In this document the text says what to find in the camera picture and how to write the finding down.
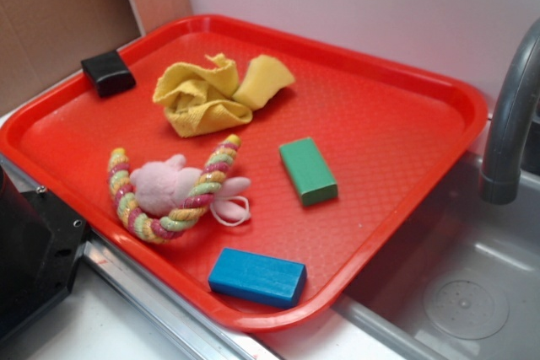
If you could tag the green rectangular block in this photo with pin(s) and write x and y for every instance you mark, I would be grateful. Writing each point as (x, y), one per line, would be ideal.
(308, 171)

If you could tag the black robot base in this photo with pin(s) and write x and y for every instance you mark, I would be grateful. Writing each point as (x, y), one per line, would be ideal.
(42, 239)

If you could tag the blue rectangular block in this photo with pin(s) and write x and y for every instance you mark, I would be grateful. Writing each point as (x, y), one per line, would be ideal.
(258, 278)

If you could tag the black clip block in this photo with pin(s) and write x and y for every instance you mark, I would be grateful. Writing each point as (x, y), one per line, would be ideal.
(108, 74)

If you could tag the red plastic tray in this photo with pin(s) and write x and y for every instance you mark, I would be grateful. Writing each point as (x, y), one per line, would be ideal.
(388, 133)

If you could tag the yellow crumpled cloth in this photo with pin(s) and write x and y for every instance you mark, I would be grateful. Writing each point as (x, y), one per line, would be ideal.
(201, 100)

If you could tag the pink plush toy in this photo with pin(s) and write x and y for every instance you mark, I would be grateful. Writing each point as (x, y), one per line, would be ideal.
(160, 187)

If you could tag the grey faucet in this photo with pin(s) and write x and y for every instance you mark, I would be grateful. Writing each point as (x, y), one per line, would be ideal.
(513, 140)

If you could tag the grey sink basin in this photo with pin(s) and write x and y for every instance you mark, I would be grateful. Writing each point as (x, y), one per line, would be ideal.
(454, 233)

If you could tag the sink drain cover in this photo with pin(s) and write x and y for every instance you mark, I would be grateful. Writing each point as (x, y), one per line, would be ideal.
(465, 308)

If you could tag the brown cardboard panel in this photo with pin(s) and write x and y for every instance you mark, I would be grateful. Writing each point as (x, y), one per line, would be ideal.
(43, 41)

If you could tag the multicolour rope toy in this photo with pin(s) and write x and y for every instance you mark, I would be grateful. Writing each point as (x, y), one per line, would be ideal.
(159, 230)

